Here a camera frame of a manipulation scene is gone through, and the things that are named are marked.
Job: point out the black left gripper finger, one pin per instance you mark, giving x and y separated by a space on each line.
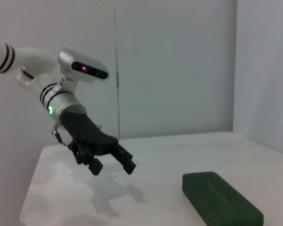
94 166
127 162

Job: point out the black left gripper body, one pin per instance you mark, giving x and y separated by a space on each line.
87 131

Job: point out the green glasses case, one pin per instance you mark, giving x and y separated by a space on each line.
217 195

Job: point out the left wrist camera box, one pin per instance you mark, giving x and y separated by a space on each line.
85 66

